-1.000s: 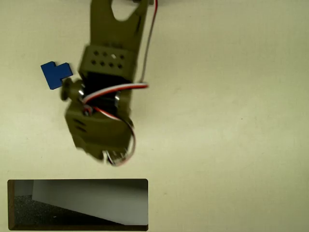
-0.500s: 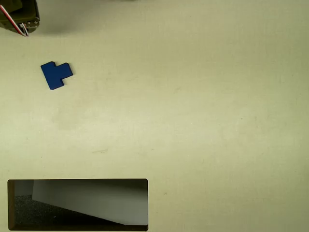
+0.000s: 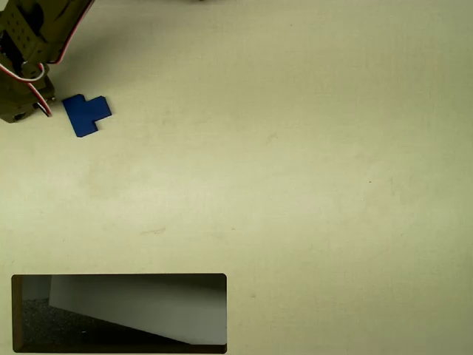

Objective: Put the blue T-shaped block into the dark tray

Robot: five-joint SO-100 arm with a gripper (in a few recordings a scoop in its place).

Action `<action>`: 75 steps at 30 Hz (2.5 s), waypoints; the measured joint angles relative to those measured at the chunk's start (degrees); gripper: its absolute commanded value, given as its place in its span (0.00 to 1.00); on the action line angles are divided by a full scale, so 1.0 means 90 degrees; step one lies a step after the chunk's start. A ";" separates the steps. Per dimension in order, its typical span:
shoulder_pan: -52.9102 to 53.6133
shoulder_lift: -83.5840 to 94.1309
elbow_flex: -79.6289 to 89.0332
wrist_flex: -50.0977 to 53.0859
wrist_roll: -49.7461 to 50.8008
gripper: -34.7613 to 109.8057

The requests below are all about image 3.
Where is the blue T block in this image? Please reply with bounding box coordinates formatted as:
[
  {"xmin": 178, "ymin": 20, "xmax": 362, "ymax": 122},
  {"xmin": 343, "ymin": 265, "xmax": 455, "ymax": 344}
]
[{"xmin": 61, "ymin": 93, "xmax": 113, "ymax": 138}]

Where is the rectangular table opening bin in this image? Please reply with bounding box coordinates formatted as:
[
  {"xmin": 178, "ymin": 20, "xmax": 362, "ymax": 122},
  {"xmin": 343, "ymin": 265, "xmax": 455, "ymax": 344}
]
[{"xmin": 10, "ymin": 273, "xmax": 228, "ymax": 355}]

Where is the white red black servo cable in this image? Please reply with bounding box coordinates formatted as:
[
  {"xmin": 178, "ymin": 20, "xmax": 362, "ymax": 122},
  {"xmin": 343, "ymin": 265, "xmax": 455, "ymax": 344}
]
[{"xmin": 0, "ymin": 0, "xmax": 95, "ymax": 118}]

